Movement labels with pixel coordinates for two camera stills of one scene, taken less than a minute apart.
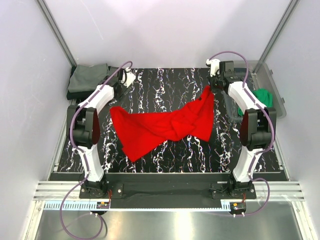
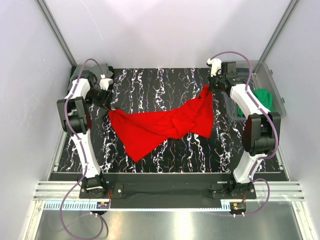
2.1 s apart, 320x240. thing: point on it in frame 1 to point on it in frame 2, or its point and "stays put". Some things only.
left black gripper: [125, 90] to [103, 101]
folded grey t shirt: [86, 77] stays put
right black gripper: [211, 79] stays put
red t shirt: [141, 131] stays put
